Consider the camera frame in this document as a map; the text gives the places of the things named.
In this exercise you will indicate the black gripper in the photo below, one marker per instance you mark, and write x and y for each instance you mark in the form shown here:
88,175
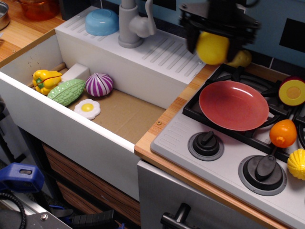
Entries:
220,17

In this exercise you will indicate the yellow toy lemon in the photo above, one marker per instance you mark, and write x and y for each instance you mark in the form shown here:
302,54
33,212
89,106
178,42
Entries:
212,49

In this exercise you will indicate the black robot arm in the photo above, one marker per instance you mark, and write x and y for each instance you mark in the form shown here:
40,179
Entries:
220,17

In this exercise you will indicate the pink plastic plate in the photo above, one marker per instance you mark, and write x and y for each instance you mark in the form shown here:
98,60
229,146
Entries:
233,105

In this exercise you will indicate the yellow toy potato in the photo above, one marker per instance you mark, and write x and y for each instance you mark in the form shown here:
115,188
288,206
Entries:
243,58

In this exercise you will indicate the black stove grate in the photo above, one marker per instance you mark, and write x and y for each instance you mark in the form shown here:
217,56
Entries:
257,138

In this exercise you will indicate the grey toy faucet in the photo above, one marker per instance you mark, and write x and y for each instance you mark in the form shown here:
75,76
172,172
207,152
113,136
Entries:
133,28

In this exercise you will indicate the halved toy peach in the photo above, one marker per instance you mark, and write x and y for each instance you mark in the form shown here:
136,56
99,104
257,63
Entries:
292,91

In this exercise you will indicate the left black stove knob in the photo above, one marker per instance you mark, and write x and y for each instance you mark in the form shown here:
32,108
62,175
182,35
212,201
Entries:
206,146

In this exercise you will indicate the black stove knob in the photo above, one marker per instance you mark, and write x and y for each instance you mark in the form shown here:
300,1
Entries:
262,175
206,146

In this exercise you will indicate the blue plastic bowl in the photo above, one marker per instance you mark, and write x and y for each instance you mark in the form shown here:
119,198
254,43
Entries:
102,22

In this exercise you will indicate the orange toy fruit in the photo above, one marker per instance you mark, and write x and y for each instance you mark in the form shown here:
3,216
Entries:
283,134

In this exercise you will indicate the purple white toy onion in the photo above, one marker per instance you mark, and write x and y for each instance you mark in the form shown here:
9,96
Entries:
99,84

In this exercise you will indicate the white foam block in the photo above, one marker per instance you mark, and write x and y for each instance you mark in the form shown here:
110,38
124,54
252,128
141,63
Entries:
77,71

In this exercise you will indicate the grey toy stove top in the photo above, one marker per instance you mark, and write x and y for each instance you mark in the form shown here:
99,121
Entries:
288,207

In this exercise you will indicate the toy fried egg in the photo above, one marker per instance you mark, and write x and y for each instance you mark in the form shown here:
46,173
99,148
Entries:
88,108

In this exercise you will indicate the white toy sink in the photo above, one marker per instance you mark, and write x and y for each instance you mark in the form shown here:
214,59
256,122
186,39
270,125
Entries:
147,79

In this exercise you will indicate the right black stove knob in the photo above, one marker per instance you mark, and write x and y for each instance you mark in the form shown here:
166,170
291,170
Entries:
262,175

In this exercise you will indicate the yellow toy corn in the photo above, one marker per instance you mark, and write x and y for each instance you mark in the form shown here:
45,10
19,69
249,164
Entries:
296,164

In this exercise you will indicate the green toy bitter gourd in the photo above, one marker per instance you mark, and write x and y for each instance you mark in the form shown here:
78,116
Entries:
67,92

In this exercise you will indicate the yellow toy bell pepper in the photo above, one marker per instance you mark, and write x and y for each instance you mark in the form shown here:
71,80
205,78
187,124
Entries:
44,81

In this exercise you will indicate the orange glass container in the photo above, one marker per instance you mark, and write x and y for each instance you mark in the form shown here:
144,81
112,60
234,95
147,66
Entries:
39,10

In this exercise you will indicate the steel pot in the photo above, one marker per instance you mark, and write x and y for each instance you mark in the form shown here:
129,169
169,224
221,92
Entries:
4,15

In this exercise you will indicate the blue clamp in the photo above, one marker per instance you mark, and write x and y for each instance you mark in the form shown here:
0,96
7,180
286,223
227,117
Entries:
21,178

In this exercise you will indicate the metal oven door handle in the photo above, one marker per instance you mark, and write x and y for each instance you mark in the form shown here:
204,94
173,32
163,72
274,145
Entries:
177,221

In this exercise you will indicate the black clamp handle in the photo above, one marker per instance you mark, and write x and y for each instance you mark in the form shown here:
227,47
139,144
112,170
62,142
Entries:
104,220

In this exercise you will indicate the grey metal bracket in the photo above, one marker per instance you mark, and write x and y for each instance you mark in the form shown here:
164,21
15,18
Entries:
22,213

